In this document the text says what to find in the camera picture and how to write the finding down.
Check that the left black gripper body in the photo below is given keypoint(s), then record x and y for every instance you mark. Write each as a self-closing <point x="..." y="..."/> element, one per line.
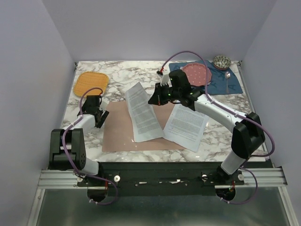
<point x="100" y="111"/>

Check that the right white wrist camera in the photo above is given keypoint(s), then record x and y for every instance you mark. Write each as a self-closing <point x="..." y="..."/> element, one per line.
<point x="164" y="79"/>

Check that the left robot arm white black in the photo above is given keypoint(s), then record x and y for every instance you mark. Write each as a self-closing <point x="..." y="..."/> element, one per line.
<point x="67" y="145"/>

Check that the printed paper sheet top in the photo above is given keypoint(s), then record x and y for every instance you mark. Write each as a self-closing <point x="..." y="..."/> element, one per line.
<point x="144" y="121"/>

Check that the orange woven mat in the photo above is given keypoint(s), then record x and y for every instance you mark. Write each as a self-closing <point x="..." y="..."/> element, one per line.
<point x="88" y="80"/>

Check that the black mounting base plate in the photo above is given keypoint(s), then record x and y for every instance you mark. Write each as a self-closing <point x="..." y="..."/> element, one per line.
<point x="161" y="178"/>

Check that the blue cloth placemat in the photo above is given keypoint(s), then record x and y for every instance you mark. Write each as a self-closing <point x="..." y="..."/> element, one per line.
<point x="218" y="84"/>

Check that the printed paper stack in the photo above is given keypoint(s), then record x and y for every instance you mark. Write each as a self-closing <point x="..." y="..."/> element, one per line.
<point x="185" y="127"/>

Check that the floral patterned bowl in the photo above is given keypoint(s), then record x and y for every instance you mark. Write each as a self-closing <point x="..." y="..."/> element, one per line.
<point x="221" y="62"/>

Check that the aluminium rail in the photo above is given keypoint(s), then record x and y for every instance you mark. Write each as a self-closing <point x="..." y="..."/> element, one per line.
<point x="268" y="177"/>

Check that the pink dotted plate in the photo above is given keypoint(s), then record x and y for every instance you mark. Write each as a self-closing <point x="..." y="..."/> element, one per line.
<point x="197" y="74"/>

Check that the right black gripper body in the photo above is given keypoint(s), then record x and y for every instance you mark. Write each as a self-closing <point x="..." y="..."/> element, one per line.
<point x="174" y="94"/>

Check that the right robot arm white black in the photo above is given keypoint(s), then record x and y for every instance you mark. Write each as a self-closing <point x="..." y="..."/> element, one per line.
<point x="246" y="129"/>

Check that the pink folder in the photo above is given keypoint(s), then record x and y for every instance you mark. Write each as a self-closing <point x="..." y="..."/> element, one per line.
<point x="118" y="133"/>

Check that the silver spoon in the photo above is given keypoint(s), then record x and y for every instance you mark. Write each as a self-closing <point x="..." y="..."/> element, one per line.
<point x="227" y="76"/>

